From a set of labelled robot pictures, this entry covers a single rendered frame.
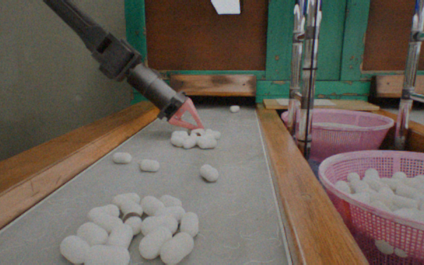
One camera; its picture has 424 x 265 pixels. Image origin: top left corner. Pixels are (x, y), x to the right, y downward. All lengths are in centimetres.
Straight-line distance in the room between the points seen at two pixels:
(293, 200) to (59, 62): 211
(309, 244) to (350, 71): 95
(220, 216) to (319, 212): 11
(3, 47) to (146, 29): 152
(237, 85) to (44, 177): 75
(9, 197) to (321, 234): 35
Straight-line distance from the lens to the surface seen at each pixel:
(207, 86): 110
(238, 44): 116
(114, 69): 75
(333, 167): 53
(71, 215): 42
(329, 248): 30
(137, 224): 35
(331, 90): 119
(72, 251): 32
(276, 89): 115
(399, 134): 83
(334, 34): 119
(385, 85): 119
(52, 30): 237
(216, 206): 41
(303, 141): 61
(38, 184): 49
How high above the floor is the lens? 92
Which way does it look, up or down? 14 degrees down
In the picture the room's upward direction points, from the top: straight up
